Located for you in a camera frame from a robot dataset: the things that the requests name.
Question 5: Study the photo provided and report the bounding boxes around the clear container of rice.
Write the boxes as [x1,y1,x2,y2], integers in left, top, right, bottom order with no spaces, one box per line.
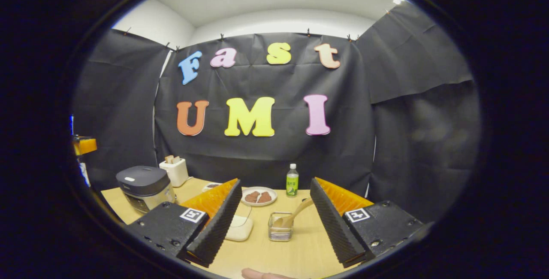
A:
[224,204,254,242]

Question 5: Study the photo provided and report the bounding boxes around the white toaster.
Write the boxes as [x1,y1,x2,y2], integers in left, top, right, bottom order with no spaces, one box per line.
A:
[159,160,189,188]

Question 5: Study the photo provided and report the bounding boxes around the wooden spoon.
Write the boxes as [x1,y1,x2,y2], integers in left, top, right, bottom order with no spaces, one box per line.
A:
[272,197,314,229]

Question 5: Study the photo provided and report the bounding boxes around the black backdrop cloth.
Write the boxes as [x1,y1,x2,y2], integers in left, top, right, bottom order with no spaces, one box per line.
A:
[71,2,481,224]

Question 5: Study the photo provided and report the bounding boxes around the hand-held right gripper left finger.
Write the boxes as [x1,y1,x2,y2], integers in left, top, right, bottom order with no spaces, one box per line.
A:
[127,179,244,269]

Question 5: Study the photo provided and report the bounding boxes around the white round plate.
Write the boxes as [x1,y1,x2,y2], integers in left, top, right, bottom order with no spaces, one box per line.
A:
[241,186,278,207]

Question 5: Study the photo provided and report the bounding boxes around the black silver rice cooker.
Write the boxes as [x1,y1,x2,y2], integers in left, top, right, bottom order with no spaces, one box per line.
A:
[116,166,176,214]

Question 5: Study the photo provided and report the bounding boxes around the clear metal chopstick holder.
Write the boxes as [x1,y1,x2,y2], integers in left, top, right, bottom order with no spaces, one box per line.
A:
[268,212,294,242]

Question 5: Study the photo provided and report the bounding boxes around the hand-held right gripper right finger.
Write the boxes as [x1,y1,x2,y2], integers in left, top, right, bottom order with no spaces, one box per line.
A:
[310,177,429,267]

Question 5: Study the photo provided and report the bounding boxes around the green tea bottle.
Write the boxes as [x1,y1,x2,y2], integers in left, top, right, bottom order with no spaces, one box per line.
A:
[286,163,299,197]

